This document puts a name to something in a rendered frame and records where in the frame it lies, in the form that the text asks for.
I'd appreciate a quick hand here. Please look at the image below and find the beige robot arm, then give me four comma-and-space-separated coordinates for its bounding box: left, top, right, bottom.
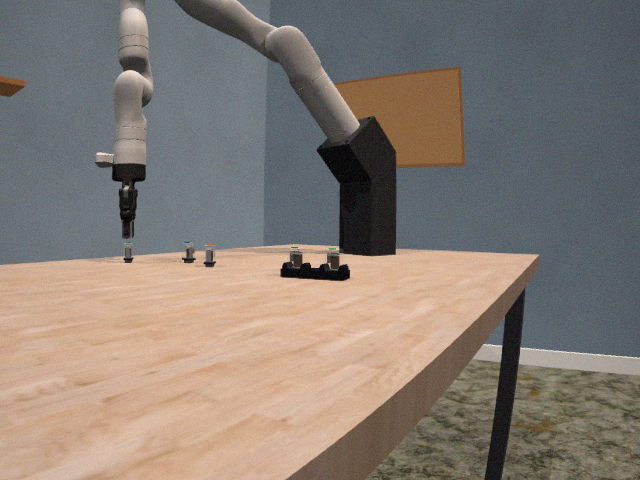
95, 0, 360, 168

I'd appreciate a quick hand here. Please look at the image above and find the black rack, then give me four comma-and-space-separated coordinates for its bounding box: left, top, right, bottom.
280, 262, 350, 281

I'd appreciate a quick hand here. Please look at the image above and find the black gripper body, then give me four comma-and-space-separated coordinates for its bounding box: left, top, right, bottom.
112, 163, 146, 203

